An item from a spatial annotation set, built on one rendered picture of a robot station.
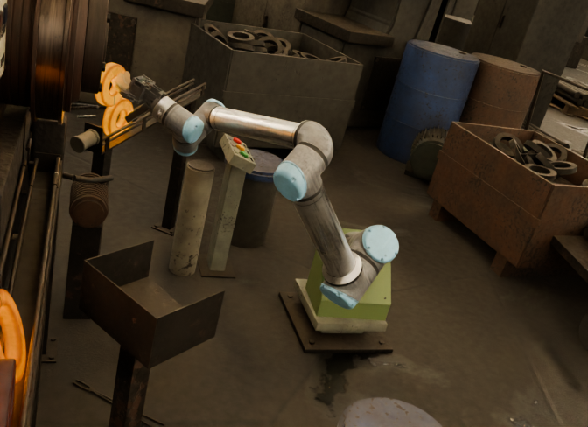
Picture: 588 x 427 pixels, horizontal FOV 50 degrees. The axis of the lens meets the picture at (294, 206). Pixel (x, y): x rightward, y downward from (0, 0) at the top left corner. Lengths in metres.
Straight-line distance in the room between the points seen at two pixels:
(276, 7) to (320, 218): 4.07
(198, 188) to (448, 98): 2.73
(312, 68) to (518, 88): 1.74
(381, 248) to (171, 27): 2.59
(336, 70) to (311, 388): 2.46
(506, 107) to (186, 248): 3.14
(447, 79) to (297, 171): 3.13
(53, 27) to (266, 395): 1.42
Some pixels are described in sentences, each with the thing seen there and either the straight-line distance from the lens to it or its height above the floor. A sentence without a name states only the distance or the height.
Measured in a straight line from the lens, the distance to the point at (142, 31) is 4.51.
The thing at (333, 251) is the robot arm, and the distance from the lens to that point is 2.15.
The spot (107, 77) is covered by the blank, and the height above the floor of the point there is 0.89.
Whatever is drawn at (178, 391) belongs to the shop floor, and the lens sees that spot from 2.28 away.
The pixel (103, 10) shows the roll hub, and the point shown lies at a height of 1.22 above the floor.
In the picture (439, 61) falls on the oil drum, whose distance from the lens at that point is 4.86.
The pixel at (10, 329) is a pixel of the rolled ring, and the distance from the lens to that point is 1.41.
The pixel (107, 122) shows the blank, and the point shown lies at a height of 0.71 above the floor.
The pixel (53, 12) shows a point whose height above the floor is 1.21.
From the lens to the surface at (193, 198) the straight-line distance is 2.67.
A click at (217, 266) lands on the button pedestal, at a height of 0.03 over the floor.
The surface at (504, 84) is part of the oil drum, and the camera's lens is 5.13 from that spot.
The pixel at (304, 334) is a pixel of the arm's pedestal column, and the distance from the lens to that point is 2.64.
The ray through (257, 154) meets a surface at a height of 0.43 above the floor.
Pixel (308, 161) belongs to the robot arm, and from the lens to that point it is 1.89.
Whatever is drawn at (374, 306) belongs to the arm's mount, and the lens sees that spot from 2.64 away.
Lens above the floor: 1.53
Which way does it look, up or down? 24 degrees down
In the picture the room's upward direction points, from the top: 15 degrees clockwise
